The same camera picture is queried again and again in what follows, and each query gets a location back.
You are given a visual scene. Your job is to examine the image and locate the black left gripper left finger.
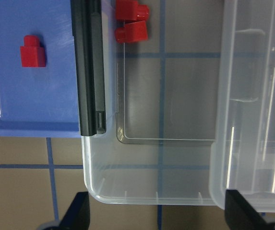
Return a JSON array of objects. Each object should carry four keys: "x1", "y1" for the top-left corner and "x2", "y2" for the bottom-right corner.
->
[{"x1": 60, "y1": 192, "x2": 90, "y2": 230}]

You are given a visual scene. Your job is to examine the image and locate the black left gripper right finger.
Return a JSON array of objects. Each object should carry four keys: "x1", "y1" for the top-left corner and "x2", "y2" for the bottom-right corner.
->
[{"x1": 225, "y1": 189, "x2": 271, "y2": 230}]

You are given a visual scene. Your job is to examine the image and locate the clear plastic box lid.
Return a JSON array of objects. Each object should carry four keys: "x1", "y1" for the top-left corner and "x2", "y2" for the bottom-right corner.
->
[{"x1": 209, "y1": 0, "x2": 275, "y2": 212}]

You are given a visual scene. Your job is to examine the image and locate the red block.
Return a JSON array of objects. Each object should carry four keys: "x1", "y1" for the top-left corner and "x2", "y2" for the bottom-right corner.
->
[
  {"x1": 115, "y1": 0, "x2": 150, "y2": 21},
  {"x1": 20, "y1": 35, "x2": 46, "y2": 68},
  {"x1": 115, "y1": 21, "x2": 148, "y2": 44}
]

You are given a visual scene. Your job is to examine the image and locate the clear plastic storage box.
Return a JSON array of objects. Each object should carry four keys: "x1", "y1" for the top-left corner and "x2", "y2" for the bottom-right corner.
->
[{"x1": 82, "y1": 0, "x2": 225, "y2": 206}]

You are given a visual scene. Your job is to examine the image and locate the blue plastic tray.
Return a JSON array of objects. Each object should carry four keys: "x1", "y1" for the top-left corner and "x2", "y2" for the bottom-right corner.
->
[{"x1": 0, "y1": 0, "x2": 80, "y2": 138}]

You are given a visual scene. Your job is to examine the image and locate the black box latch handle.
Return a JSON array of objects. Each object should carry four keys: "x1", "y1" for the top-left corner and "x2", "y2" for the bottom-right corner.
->
[{"x1": 71, "y1": 0, "x2": 106, "y2": 137}]

